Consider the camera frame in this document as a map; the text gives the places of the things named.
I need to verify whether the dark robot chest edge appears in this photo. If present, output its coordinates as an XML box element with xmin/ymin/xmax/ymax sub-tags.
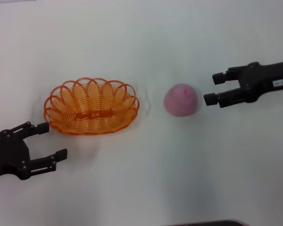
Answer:
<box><xmin>173</xmin><ymin>220</ymin><xmax>248</xmax><ymax>226</ymax></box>

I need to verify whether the pink peach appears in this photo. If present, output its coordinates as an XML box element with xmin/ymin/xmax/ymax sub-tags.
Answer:
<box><xmin>164</xmin><ymin>83</ymin><xmax>199</xmax><ymax>118</ymax></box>

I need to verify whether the orange woven plastic basket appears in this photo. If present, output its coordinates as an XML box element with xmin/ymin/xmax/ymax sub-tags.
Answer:
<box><xmin>43</xmin><ymin>76</ymin><xmax>141</xmax><ymax>137</ymax></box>

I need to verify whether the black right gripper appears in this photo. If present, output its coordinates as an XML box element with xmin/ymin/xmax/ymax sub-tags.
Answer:
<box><xmin>203</xmin><ymin>60</ymin><xmax>283</xmax><ymax>108</ymax></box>

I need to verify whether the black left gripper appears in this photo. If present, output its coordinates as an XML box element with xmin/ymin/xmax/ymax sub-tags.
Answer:
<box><xmin>0</xmin><ymin>121</ymin><xmax>68</xmax><ymax>181</ymax></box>

